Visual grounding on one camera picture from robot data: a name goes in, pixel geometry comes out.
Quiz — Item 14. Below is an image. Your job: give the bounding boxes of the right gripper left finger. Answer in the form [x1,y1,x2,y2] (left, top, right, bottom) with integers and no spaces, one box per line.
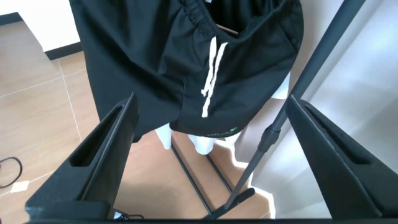
[25,92,141,221]

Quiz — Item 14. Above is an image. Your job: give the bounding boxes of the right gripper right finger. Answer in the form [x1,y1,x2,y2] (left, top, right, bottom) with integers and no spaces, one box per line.
[284,95,398,219]

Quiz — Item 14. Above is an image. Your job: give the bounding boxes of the black clothes rack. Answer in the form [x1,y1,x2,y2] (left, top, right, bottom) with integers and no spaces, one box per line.
[170,0,367,220]

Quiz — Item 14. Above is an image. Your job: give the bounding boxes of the white printed t-shirt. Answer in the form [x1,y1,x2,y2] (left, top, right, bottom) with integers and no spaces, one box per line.
[154,71,292,156]

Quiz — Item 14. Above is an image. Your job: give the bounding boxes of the black shorts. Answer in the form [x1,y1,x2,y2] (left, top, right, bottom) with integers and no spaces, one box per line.
[68,0,305,143]

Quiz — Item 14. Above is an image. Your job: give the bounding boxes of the black cable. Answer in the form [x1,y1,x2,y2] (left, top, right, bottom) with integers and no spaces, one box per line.
[0,157,24,189]

